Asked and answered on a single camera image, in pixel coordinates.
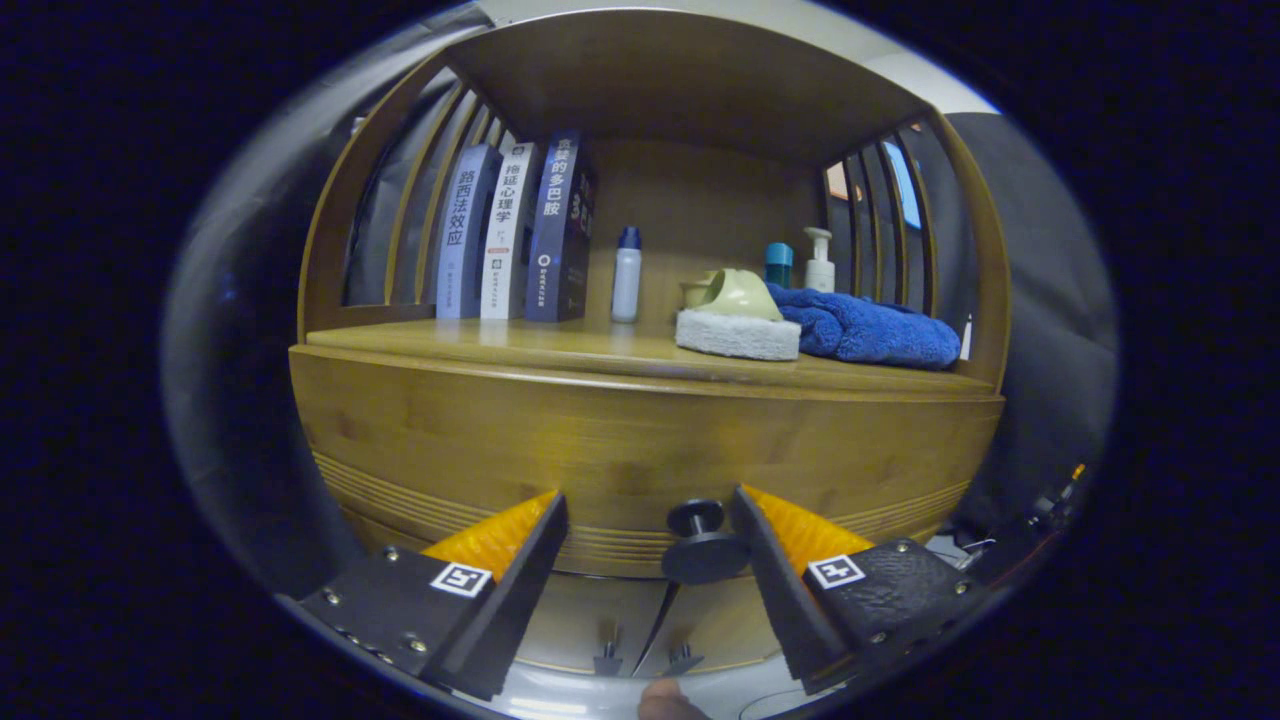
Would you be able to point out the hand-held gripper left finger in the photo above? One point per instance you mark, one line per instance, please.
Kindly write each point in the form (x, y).
(525, 600)

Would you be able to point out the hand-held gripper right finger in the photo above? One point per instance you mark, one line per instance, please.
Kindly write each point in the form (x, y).
(770, 580)

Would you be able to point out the black drawer knob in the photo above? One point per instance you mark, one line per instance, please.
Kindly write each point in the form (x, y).
(700, 555)

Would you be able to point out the green scrub brush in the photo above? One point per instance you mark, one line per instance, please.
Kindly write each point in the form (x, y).
(735, 335)

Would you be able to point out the wooden countertop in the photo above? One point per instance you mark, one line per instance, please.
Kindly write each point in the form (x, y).
(560, 345)

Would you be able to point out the wooden cabinet with hutch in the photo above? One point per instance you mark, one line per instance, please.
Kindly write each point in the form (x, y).
(680, 80)

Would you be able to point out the folded blue towel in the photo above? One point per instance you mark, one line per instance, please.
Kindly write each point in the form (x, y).
(870, 330)

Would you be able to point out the black equipment with orange clip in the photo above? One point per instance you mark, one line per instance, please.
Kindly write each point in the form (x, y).
(1040, 510)

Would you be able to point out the beige lidded teacup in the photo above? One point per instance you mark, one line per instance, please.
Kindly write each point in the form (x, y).
(692, 293)

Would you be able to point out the white pump bottle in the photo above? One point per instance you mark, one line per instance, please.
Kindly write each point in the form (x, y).
(820, 275)

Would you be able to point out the teal bottle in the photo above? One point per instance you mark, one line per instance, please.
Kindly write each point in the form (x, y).
(778, 265)

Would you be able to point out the white bottle with blue cap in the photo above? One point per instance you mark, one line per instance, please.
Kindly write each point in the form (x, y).
(626, 285)

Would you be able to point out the white book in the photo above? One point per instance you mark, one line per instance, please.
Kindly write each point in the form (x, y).
(505, 240)

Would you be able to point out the light blue book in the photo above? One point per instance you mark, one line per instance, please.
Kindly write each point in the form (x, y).
(465, 240)

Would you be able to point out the dark blue book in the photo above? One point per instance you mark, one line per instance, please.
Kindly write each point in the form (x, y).
(555, 230)

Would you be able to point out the black backdrop cloth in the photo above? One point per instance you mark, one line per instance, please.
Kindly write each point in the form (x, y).
(1050, 300)

